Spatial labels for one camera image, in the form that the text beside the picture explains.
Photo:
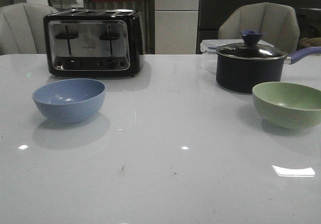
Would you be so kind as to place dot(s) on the black and silver toaster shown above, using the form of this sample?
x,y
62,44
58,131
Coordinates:
x,y
94,43

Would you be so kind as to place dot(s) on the clear plastic food container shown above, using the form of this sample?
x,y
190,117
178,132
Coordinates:
x,y
209,54

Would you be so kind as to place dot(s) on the blue bowl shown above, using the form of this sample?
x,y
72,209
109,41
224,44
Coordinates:
x,y
70,100

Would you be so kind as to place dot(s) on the beige chair right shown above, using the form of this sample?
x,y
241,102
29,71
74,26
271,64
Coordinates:
x,y
278,22

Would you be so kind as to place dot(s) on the beige chair left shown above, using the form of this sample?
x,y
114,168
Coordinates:
x,y
22,28

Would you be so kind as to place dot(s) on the green bowl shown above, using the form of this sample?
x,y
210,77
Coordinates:
x,y
287,105

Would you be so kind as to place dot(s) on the dark blue saucepan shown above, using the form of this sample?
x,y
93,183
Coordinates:
x,y
242,75

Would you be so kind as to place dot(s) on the dark kitchen counter cabinet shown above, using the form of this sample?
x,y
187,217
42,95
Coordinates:
x,y
213,13

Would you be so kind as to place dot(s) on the glass pot lid blue knob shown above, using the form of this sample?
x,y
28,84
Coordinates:
x,y
250,48

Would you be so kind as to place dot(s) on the white refrigerator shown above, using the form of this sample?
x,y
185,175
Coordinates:
x,y
176,26

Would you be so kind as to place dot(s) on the beige chair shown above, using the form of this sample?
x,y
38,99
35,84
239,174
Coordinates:
x,y
278,22
22,28

